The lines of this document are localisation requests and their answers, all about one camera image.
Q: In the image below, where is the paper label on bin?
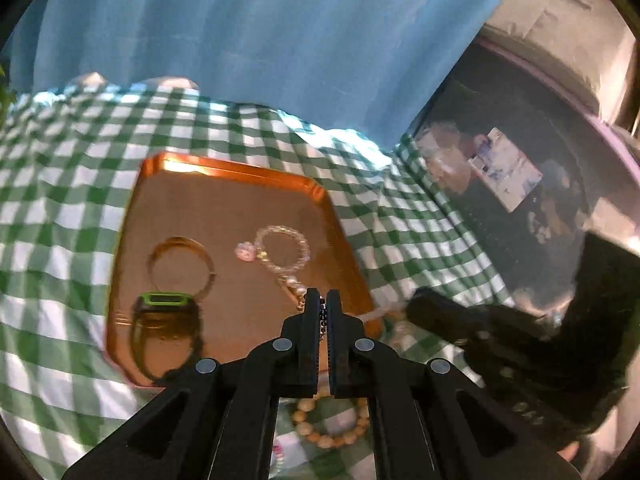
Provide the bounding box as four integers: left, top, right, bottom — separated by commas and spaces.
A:
467, 127, 544, 214

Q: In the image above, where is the clear storage bin purple lid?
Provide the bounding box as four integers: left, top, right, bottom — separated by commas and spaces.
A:
407, 36, 640, 322

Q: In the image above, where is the pearl chain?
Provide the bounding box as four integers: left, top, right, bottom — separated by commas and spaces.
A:
276, 271, 332, 343

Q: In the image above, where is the grey fabric bag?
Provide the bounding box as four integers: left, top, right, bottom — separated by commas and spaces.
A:
475, 0, 640, 123

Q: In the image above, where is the thin gold bangle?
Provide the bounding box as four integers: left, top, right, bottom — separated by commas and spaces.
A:
148, 237, 217, 307

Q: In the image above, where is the wooden bead bracelet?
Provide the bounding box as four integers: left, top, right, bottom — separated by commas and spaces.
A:
292, 394, 371, 449

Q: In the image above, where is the black and green watch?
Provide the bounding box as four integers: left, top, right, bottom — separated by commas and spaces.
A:
128, 291, 204, 384

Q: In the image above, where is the copper tray with pink rim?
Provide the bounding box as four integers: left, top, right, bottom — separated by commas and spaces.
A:
105, 152, 386, 389

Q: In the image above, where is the pink bead bracelet with charm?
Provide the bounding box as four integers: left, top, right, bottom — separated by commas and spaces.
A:
235, 224, 310, 274

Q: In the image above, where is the blue curtain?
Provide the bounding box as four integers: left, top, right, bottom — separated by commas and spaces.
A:
9, 0, 527, 155

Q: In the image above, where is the green checkered tablecloth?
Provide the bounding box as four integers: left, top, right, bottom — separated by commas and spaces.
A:
0, 77, 517, 480

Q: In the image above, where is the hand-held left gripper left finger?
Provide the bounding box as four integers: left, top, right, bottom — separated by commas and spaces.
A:
61, 288, 322, 480

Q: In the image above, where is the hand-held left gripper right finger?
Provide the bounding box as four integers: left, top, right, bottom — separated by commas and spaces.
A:
326, 289, 583, 480

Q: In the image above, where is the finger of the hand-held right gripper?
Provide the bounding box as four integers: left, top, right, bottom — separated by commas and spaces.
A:
405, 287, 506, 348

